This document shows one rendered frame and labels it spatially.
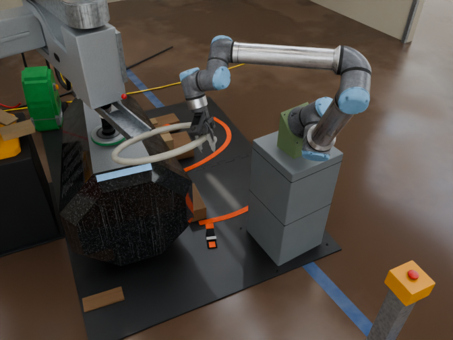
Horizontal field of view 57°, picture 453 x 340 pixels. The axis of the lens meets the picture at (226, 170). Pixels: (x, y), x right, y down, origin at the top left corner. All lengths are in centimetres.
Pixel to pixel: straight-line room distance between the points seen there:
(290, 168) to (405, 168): 186
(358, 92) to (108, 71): 134
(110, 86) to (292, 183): 116
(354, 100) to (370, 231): 184
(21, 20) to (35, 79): 152
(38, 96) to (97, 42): 210
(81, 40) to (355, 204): 240
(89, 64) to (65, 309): 153
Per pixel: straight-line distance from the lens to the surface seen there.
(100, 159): 255
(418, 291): 171
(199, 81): 177
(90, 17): 222
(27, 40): 290
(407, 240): 342
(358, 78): 171
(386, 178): 390
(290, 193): 247
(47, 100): 431
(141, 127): 229
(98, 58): 233
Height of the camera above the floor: 236
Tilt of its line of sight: 40 degrees down
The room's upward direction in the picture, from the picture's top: 1 degrees clockwise
